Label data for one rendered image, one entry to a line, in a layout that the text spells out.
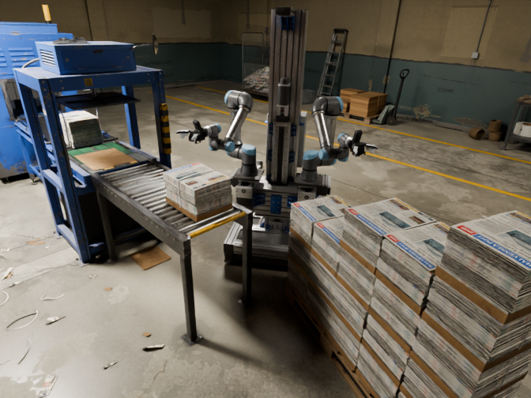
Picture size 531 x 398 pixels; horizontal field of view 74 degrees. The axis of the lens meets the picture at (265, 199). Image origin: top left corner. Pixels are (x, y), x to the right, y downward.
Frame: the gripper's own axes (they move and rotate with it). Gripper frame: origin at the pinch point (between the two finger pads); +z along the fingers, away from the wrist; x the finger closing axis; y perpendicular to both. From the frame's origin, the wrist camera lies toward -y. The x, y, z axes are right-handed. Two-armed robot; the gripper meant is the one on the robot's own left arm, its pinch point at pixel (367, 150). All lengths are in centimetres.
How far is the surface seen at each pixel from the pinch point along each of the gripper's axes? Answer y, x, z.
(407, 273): 22, 31, 86
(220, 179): 8, 92, -20
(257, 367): 111, 97, 41
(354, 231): 21, 36, 49
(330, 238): 36, 41, 31
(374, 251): 24, 34, 65
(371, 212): 13, 25, 47
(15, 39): -80, 265, -322
